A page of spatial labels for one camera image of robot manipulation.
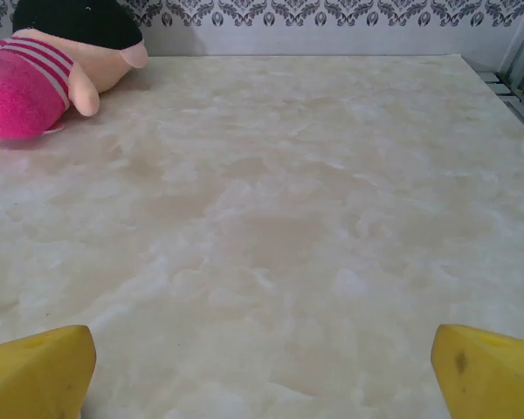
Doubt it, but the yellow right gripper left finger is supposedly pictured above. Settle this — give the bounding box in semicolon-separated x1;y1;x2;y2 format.
0;325;97;419

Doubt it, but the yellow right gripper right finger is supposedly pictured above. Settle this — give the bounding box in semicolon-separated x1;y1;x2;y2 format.
431;323;524;419

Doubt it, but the plush doll with pink dress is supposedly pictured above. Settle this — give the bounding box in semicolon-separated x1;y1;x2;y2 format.
0;0;148;145

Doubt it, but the aluminium extrusion frame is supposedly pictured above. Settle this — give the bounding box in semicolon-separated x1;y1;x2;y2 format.
475;0;524;141

